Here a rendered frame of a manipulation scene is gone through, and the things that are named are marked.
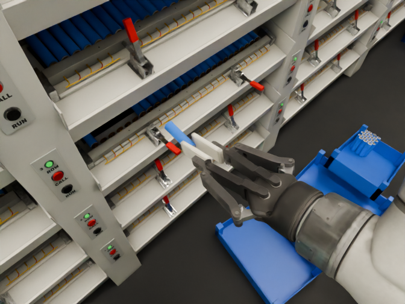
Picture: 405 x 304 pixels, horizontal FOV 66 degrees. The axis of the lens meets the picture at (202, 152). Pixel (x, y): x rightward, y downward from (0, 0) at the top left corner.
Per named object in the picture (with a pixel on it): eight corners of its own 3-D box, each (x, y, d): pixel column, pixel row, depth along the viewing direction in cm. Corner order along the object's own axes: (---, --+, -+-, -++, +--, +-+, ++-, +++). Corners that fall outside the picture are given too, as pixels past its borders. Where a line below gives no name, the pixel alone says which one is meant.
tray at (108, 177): (280, 66, 90) (295, 42, 82) (103, 198, 66) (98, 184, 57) (232, 20, 94) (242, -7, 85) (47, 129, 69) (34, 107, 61)
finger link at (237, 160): (275, 185, 42) (282, 179, 43) (221, 146, 49) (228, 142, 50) (275, 202, 45) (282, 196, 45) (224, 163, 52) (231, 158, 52)
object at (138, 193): (269, 110, 105) (287, 86, 93) (122, 231, 81) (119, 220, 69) (228, 70, 109) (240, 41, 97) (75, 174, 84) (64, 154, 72)
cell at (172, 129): (166, 122, 55) (191, 146, 53) (173, 120, 56) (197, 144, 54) (162, 129, 56) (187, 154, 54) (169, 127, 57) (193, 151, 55)
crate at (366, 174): (353, 138, 133) (363, 123, 128) (399, 166, 125) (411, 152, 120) (322, 166, 114) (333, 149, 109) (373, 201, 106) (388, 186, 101)
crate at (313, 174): (385, 209, 114) (396, 198, 108) (357, 247, 106) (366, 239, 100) (315, 160, 127) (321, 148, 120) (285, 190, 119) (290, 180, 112)
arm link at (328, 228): (339, 256, 31) (288, 222, 35) (329, 291, 38) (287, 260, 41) (382, 198, 35) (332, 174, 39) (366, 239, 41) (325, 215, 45)
